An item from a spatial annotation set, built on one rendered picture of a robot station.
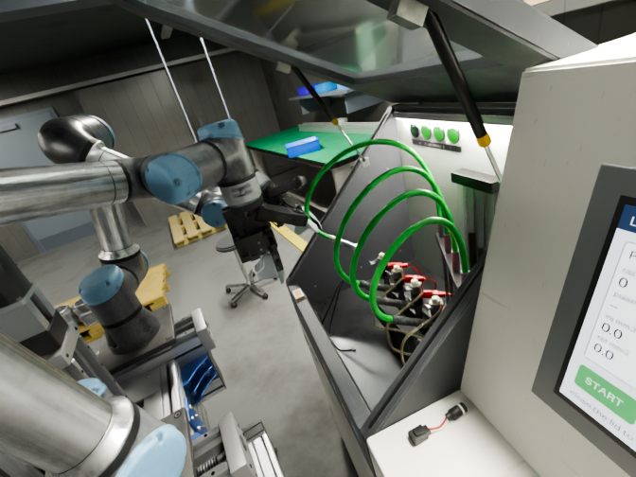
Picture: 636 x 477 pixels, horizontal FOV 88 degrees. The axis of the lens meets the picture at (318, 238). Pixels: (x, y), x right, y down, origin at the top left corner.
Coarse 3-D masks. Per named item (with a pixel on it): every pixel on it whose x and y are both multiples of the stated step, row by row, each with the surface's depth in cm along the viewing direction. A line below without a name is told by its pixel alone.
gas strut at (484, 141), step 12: (432, 12) 40; (432, 24) 41; (432, 36) 42; (444, 36) 42; (444, 48) 43; (444, 60) 44; (456, 60) 44; (456, 72) 44; (456, 84) 45; (468, 96) 46; (468, 108) 47; (468, 120) 49; (480, 120) 49; (480, 132) 50; (480, 144) 51; (492, 156) 53
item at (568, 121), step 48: (624, 48) 40; (528, 96) 45; (576, 96) 39; (624, 96) 35; (528, 144) 46; (576, 144) 40; (624, 144) 35; (528, 192) 47; (576, 192) 41; (528, 240) 48; (576, 240) 41; (480, 288) 58; (528, 288) 49; (480, 336) 60; (528, 336) 50; (480, 384) 62; (528, 384) 51; (528, 432) 53; (576, 432) 45
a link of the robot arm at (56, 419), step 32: (0, 352) 32; (32, 352) 37; (0, 384) 32; (32, 384) 34; (64, 384) 38; (0, 416) 32; (32, 416) 34; (64, 416) 36; (96, 416) 40; (128, 416) 43; (0, 448) 34; (32, 448) 35; (64, 448) 37; (96, 448) 39; (128, 448) 41; (160, 448) 43
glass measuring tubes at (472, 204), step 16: (464, 176) 85; (480, 176) 82; (496, 176) 80; (464, 192) 90; (480, 192) 83; (496, 192) 79; (464, 208) 92; (480, 208) 85; (464, 224) 94; (480, 224) 87; (464, 240) 97; (480, 240) 90
